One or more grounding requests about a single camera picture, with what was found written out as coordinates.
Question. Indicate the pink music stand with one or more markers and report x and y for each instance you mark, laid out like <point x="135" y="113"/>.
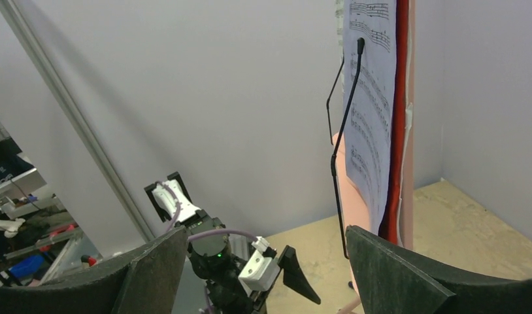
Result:
<point x="350" y="200"/>

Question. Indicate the blue sheet music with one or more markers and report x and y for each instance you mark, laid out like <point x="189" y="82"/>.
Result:
<point x="370" y="56"/>

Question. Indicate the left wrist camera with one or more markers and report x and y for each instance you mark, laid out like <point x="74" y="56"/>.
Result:
<point x="259" y="273"/>

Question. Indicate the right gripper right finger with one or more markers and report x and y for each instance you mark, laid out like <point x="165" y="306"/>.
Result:
<point x="392" y="279"/>

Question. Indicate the aluminium frame post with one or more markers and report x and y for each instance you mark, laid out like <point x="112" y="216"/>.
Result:
<point x="32" y="45"/>

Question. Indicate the red sheet music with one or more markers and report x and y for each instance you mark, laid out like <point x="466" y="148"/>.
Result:
<point x="390" y="222"/>

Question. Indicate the background workbench clutter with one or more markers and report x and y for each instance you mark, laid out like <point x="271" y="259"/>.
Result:
<point x="39" y="239"/>

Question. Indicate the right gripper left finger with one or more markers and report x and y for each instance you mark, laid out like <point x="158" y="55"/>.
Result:
<point x="144" y="280"/>

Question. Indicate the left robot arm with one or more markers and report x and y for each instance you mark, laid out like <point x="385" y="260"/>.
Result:
<point x="239" y="269"/>

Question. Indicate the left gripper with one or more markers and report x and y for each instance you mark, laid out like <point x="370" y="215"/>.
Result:
<point x="294" y="278"/>

